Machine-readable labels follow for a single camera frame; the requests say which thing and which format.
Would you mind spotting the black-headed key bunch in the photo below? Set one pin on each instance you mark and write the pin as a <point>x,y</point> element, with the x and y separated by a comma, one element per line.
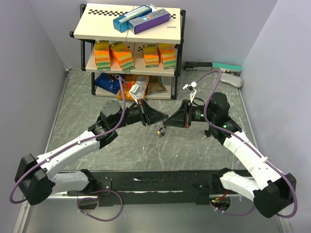
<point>162,128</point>

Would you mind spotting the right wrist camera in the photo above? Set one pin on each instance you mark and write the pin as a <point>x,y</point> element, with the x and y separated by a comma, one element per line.
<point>191,88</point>

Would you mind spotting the teal white box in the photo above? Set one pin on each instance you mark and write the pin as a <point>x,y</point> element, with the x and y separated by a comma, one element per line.
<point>231,69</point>

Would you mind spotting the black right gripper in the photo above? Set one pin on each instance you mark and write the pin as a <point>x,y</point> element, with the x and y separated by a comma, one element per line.
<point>181,119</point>

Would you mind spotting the purple box on shelf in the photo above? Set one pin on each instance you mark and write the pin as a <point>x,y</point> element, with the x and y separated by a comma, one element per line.
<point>151,20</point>

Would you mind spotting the blue chips bag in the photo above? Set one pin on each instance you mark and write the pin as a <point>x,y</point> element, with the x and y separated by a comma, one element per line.
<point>109,82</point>

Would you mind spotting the sponge pack far left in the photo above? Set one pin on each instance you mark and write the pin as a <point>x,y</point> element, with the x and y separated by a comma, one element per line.
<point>102,55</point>

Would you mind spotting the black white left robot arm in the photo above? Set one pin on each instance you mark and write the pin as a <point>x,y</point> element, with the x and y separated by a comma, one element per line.
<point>40,176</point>

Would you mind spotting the sponge pack far right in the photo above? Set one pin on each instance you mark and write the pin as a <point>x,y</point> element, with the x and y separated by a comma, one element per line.
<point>167,55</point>

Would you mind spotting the blue box on shelf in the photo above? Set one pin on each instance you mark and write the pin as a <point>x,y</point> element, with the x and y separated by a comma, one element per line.
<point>121,23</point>

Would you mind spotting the aluminium rail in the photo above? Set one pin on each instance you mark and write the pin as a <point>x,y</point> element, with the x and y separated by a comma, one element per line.
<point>57,214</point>

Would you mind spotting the black flat box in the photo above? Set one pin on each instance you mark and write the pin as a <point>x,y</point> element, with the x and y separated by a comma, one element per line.
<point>198,66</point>

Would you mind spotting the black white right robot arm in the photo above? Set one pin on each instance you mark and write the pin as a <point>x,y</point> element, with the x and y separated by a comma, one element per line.
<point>269,189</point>

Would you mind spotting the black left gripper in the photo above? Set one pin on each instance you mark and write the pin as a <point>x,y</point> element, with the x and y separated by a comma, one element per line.
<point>149,114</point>

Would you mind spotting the brown snack bag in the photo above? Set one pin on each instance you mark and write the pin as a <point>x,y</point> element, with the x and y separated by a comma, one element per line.
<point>155,85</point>

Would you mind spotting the sponge pack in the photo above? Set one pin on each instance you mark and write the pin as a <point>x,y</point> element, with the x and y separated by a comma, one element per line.
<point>150,54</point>
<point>102,55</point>
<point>167,55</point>
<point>122,55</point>

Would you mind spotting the black-headed keys on table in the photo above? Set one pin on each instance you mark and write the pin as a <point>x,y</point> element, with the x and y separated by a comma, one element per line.
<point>206,134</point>

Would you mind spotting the three-tier shelf rack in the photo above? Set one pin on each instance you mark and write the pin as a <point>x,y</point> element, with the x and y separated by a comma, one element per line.
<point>96,24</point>

